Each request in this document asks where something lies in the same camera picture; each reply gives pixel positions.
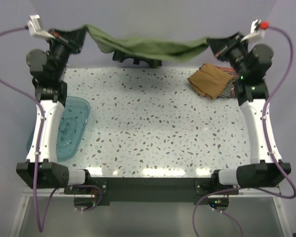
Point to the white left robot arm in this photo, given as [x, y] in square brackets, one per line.
[41, 169]

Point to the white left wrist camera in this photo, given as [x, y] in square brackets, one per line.
[36, 29]

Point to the translucent blue plastic bin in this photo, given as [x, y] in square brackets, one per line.
[62, 131]

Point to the aluminium frame rail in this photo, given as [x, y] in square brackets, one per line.
[246, 193]

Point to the striped folded tank top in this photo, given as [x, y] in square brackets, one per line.
[228, 91]

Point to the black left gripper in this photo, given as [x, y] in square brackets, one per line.
[72, 39]

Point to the red patterned folded tank top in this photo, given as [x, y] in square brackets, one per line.
[218, 78]

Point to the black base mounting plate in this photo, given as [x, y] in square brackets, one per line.
[151, 189]

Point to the tan ribbed tank top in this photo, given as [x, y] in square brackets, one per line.
[199, 82]

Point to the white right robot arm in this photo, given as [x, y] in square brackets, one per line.
[266, 168]

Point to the olive green tank top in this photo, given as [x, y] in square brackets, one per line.
[148, 48]

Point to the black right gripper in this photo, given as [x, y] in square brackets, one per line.
[220, 47]

